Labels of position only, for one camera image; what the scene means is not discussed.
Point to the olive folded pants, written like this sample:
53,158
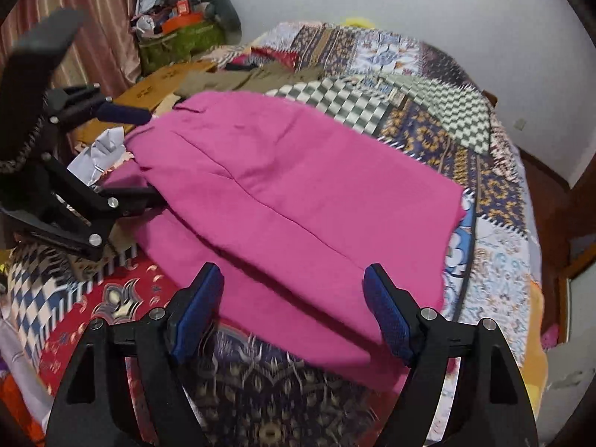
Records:
259,80

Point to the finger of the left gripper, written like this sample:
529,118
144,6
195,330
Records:
122,114
132,201

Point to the yellow curved headboard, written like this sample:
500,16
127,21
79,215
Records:
358,22

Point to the orange box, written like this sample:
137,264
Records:
184,15

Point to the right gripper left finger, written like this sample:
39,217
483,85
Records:
93,405

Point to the patchwork bed quilt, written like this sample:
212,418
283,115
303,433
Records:
245,391

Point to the wooden lap desk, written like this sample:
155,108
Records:
148,93

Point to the pink pants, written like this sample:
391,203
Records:
293,206

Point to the grey plush pillow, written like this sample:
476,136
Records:
224,13

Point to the yellow orange blanket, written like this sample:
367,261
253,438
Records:
535,368

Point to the pink slipper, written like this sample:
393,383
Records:
550,338

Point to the white wall socket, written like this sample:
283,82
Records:
519,124

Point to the striped brown curtain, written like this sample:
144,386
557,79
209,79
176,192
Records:
104,50

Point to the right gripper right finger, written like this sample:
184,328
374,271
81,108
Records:
491,406

